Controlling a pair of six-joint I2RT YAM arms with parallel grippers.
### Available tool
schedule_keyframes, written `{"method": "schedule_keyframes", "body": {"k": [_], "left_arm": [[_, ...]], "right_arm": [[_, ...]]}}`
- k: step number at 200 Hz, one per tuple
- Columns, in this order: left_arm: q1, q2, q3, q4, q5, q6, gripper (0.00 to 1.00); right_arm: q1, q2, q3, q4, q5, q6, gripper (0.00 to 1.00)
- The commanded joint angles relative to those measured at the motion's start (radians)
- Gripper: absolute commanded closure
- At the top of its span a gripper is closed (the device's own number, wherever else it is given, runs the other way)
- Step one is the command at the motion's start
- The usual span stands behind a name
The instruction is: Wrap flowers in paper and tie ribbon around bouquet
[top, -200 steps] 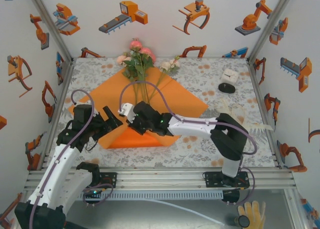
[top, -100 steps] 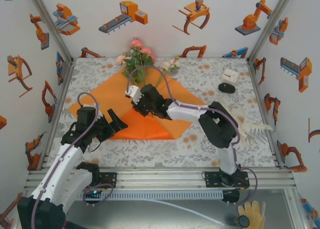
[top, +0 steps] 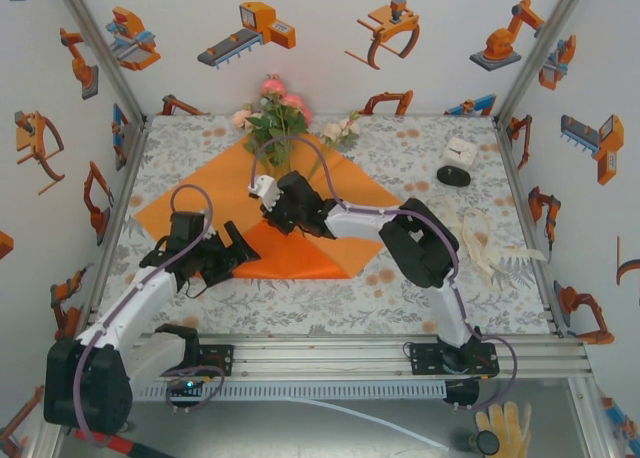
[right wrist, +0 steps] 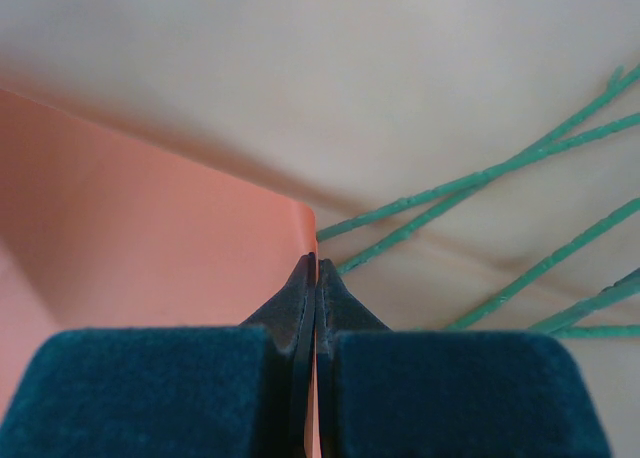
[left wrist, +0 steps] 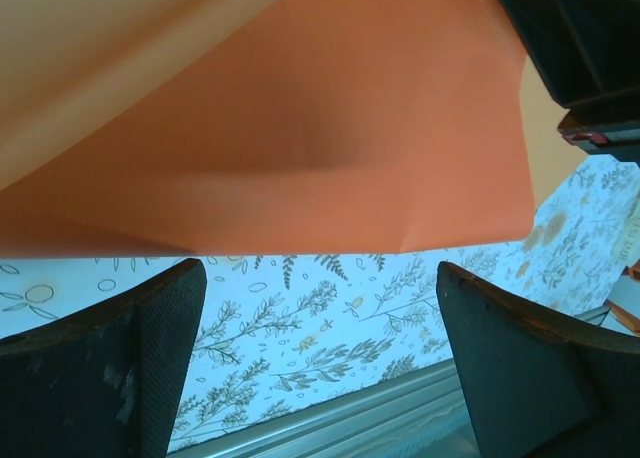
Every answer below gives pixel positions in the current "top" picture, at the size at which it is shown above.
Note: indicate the cream printed ribbon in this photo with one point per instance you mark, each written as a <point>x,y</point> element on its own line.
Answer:
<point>472,238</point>

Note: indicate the aluminium frame leg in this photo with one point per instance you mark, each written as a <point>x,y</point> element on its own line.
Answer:
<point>592,418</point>

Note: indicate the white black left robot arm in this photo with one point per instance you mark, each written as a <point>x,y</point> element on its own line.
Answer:
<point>85,388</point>

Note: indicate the aluminium corner post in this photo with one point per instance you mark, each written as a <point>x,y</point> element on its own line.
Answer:
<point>100,48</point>
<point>545,48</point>

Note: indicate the circuit board with green light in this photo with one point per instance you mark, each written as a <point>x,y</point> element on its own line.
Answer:
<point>187,385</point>

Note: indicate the red pipe wrench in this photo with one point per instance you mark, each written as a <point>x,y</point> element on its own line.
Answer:
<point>117,444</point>

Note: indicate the cream fake flower stem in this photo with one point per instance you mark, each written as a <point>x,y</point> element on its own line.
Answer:
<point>340,129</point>

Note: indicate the peach pink fake flower stem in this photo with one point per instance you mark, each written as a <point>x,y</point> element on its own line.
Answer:
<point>295,103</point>

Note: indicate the orange wrapping paper sheet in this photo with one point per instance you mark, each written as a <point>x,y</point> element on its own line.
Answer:
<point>345,188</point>

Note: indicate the aluminium frame rails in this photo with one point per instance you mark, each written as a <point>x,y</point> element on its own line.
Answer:
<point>320,358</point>

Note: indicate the grey floral tablecloth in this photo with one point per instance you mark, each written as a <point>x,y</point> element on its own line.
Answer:
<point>400,318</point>

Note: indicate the small black box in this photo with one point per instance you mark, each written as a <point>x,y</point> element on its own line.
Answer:
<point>462,392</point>

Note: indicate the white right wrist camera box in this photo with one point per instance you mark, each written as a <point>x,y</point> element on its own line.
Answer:
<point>264,190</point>

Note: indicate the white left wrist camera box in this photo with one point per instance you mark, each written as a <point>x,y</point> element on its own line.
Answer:
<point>213,233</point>

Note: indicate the black round cylinder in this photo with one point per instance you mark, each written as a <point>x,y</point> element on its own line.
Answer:
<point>486,443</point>

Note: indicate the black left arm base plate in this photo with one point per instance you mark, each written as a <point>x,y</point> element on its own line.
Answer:
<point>225,360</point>

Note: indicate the yellow work glove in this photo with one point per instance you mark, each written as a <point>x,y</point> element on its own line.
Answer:
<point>505,423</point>

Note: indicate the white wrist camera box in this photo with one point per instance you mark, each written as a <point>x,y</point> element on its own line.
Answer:
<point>213,233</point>
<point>264,190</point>

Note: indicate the black oval object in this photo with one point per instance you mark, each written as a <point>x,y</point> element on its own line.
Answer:
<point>452,176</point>

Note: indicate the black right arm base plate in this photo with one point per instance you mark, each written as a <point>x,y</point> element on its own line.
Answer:
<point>422,358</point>

